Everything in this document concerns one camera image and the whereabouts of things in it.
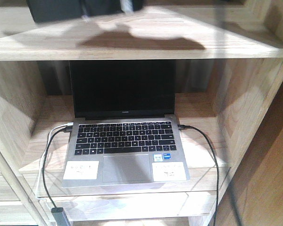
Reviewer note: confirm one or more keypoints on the black foldable smartphone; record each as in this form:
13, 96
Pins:
57, 10

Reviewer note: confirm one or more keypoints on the light wooden desk shelf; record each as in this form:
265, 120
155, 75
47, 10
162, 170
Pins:
244, 38

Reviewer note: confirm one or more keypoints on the grey open laptop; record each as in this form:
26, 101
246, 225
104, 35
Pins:
124, 118

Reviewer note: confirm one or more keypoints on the white paper label right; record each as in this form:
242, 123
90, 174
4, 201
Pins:
168, 171

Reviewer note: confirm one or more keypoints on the white paper label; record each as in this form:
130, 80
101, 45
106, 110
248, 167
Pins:
81, 170
168, 171

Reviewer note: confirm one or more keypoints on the white paper label left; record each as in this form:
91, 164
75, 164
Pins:
81, 170

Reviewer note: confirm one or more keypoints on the grey usb hub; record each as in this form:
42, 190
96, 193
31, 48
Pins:
60, 216

